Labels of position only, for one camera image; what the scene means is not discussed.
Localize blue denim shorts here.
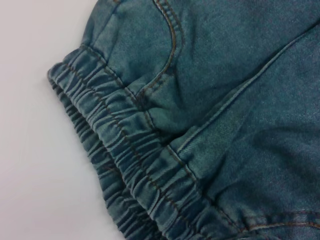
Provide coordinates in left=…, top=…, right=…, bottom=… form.
left=46, top=0, right=320, bottom=240

